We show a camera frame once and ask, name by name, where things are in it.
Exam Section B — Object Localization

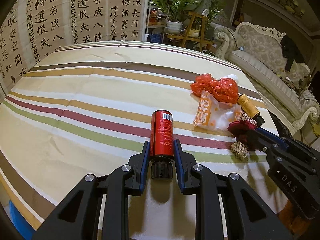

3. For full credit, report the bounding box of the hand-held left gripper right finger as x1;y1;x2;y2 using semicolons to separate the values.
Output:
173;138;295;240

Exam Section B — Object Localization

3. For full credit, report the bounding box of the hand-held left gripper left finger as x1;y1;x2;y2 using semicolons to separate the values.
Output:
32;140;152;240

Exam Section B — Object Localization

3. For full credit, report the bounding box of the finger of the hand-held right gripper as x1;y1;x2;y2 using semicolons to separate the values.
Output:
256;127;292;147
246;129;278;153

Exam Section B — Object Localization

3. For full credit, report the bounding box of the trash bin with black bag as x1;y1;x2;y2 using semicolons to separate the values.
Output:
270;114;294;140

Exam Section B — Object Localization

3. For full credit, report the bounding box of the gold twine ball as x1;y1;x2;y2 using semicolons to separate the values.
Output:
230;141;248;161

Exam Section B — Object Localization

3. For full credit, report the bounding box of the dark red cord bundle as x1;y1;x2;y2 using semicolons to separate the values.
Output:
227;114;258;143

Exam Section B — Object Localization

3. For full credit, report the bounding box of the brown bottle with gold label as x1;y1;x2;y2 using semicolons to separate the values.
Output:
237;94;265;127

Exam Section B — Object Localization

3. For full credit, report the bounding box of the red bottle with black cap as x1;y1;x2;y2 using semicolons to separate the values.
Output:
149;109;175;180

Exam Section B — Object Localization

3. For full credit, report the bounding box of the orange printed clear plastic bag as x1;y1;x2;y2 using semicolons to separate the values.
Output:
192;90;244;132

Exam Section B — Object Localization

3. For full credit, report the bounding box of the red plastic bag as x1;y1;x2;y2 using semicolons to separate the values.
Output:
190;74;239;104

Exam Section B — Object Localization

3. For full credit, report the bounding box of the white paper ball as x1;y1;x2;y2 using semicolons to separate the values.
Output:
224;74;240;85

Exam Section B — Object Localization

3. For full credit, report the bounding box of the person's right forearm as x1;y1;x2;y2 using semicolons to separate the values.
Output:
279;200;304;222

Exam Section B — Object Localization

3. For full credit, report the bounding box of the ornate cream sofa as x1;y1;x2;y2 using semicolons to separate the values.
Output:
215;21;320;130

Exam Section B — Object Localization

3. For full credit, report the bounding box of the black jacket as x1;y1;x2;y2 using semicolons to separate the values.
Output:
279;35;304;72

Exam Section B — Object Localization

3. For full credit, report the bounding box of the patterned armchair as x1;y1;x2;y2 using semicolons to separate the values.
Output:
205;10;236;34

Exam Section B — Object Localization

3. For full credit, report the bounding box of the wooden plant stand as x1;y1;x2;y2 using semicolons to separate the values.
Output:
166;11;218;50

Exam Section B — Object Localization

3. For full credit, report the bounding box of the ceiling chandelier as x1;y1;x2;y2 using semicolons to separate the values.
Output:
275;0;306;17

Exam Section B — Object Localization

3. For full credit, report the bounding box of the blue stool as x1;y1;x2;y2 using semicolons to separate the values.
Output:
9;200;35;240

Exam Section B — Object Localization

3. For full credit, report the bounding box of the tall plant in dark pot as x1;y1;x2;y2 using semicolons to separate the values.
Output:
200;0;225;38

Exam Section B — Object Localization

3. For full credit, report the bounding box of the potted plant in white pot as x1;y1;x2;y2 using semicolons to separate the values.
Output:
149;0;200;34

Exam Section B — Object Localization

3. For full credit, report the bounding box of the metal shelf rack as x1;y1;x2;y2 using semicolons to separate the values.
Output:
146;6;168;43

